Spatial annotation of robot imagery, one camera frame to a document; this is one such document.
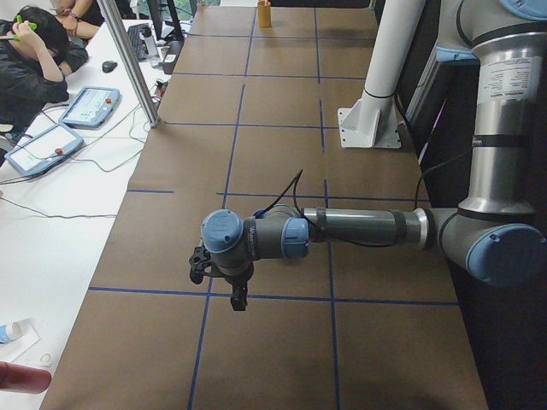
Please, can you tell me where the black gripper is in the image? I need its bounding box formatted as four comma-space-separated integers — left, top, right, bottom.
218, 263, 254, 312

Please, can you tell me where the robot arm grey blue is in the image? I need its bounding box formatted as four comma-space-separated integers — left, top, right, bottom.
189, 1, 546, 311

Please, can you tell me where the brown paper cup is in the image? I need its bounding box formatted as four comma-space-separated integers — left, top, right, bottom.
256, 0, 272, 28

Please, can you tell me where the white mounting pillar with base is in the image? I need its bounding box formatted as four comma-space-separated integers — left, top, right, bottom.
338, 0, 425, 149

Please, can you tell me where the plastic bottle blue label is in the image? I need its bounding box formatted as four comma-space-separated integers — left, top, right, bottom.
0, 321, 26, 345

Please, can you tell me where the red cylinder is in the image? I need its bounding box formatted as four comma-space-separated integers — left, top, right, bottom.
1, 362, 52, 394

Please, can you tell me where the teach pendant far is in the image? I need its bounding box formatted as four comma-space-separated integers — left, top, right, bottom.
59, 86, 121, 129

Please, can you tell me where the teach pendant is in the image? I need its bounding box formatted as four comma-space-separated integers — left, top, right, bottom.
4, 124, 84, 177
59, 86, 121, 129

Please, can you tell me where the teach pendant near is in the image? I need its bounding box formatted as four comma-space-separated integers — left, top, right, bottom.
4, 124, 84, 177

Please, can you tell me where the black computer mouse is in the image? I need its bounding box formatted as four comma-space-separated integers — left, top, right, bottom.
102, 61, 117, 73

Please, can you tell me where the black keyboard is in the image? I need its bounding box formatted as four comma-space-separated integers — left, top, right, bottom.
127, 24, 150, 62

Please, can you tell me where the seated person in black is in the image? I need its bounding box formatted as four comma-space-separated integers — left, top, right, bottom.
1, 6, 88, 135

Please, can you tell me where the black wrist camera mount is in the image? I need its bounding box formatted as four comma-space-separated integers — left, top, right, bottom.
189, 245, 212, 284

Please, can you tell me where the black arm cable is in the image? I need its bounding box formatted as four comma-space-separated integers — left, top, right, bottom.
263, 169, 471, 249

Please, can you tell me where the aluminium frame post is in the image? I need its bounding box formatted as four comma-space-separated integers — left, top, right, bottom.
97, 0, 161, 128

